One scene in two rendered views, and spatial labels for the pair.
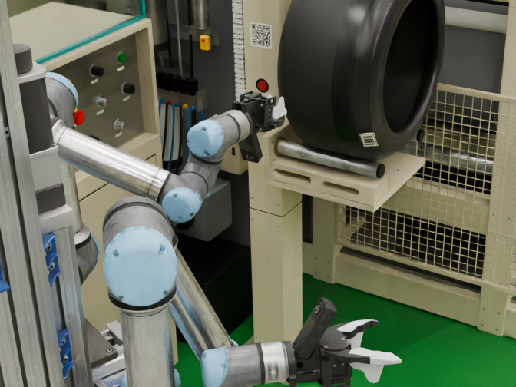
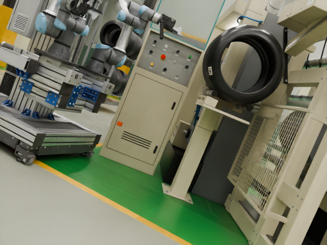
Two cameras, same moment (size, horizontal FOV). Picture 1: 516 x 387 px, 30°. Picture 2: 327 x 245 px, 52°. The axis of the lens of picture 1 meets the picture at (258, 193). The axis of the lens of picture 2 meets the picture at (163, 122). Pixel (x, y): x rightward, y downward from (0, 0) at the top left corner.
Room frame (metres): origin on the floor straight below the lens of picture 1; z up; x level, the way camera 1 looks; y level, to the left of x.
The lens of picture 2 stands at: (0.76, -2.10, 0.75)
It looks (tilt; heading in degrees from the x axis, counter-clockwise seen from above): 4 degrees down; 52
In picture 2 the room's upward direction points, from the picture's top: 22 degrees clockwise
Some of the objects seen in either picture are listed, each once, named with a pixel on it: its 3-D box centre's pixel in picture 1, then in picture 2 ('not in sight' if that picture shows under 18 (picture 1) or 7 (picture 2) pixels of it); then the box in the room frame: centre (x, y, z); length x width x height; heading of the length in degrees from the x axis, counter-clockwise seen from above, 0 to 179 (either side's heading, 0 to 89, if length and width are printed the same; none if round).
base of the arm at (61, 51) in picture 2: not in sight; (60, 49); (1.51, 0.22, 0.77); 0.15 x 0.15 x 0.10
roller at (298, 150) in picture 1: (328, 158); (209, 93); (2.55, -0.21, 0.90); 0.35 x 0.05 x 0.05; 57
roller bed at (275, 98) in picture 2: not in sight; (267, 99); (3.11, -0.31, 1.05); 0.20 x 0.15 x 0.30; 57
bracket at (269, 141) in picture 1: (299, 128); (221, 99); (2.77, -0.13, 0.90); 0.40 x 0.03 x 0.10; 147
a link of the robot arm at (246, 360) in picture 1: (232, 368); (67, 5); (1.40, 0.06, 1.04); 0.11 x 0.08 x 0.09; 99
